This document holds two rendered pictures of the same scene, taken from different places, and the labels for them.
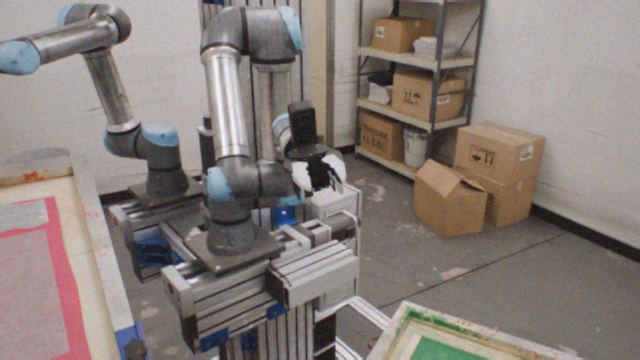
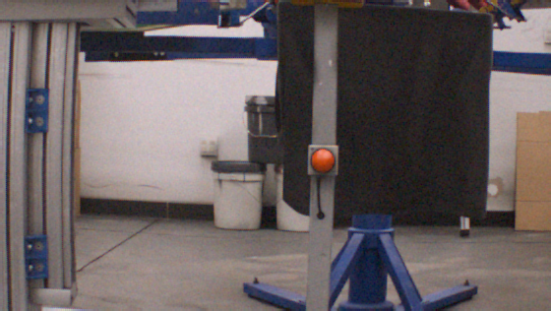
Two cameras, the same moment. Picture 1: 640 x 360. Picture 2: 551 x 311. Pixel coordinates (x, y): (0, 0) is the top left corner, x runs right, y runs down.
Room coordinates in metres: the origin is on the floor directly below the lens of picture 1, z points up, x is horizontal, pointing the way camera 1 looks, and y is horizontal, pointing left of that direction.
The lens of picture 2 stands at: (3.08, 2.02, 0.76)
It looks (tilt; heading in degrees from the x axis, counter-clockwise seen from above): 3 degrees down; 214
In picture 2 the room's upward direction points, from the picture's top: 2 degrees clockwise
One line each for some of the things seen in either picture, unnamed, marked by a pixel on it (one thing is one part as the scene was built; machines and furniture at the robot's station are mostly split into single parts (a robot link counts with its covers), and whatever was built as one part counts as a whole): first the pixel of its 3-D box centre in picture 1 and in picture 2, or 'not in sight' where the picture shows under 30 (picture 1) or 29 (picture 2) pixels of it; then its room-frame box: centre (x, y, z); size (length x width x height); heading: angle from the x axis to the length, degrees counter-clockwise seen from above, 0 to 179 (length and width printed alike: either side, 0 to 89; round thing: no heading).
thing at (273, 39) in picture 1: (274, 114); not in sight; (1.24, 0.13, 1.63); 0.15 x 0.12 x 0.55; 104
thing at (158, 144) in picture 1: (160, 144); not in sight; (1.60, 0.57, 1.42); 0.13 x 0.12 x 0.14; 71
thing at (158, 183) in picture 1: (166, 175); not in sight; (1.59, 0.57, 1.31); 0.15 x 0.15 x 0.10
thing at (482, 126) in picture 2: not in sight; (388, 110); (1.04, 0.88, 0.74); 0.45 x 0.03 x 0.43; 121
